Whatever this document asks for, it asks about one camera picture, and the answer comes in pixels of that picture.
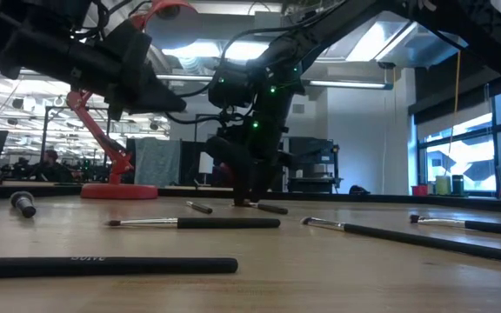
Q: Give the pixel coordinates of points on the red desk lamp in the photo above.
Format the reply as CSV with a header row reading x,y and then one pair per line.
x,y
118,191

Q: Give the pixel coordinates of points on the ceiling tube light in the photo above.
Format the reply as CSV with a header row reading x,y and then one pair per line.
x,y
346,84

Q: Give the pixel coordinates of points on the black aluminium table frame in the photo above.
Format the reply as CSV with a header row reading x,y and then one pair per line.
x,y
363,197

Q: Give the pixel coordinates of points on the dark cup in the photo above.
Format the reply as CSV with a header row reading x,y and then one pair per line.
x,y
458,185

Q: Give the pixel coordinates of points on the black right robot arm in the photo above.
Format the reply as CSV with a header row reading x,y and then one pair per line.
x,y
363,21

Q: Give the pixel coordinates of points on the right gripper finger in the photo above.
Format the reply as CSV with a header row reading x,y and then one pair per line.
x,y
262,182
239,174

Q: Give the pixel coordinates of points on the black dome object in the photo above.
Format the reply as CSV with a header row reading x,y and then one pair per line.
x,y
358,190

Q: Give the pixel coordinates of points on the red cup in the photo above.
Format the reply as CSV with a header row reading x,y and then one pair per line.
x,y
419,190

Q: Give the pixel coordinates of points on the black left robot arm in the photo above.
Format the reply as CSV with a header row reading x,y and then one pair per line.
x,y
37,48

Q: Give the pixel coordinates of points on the white board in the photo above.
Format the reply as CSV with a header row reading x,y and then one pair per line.
x,y
205,163

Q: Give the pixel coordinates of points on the long black makeup brush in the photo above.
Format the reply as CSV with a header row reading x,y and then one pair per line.
x,y
429,241

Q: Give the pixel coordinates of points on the grey hanging cloth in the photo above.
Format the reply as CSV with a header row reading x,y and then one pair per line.
x,y
157,161

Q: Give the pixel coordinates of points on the yellow-green cup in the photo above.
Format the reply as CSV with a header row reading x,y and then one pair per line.
x,y
442,185

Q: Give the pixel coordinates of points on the black makeup brush silver ferrule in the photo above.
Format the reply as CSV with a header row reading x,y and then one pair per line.
x,y
494,227

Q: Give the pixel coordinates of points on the black equipment cart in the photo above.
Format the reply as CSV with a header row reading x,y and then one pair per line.
x,y
315,152

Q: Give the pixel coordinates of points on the pointed-tip makeup brush silver ferrule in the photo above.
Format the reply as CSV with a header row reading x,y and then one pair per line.
x,y
224,223

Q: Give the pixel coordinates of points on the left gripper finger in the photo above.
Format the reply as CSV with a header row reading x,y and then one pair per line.
x,y
159,100

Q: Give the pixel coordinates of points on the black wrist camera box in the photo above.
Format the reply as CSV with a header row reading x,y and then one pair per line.
x,y
231,91

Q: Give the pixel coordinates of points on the person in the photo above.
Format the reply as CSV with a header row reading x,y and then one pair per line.
x,y
52,169

